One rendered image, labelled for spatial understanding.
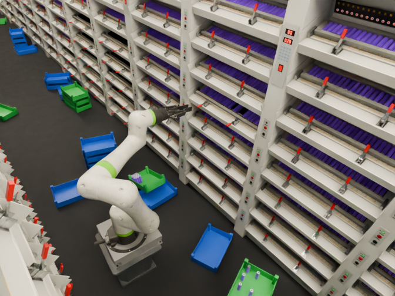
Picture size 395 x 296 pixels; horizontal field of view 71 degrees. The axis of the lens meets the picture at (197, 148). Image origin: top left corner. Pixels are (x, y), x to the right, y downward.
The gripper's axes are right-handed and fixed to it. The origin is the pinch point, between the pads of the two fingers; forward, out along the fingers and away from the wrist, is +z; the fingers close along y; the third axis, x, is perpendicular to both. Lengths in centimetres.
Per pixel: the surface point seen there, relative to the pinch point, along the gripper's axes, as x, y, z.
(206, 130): -20.5, 2.2, 20.9
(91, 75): -58, -202, 28
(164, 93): -18, -55, 25
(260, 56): 42, 33, 16
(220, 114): -1.4, 14.1, 17.5
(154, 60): 5, -70, 24
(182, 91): -0.3, -22.4, 15.7
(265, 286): -65, 93, -7
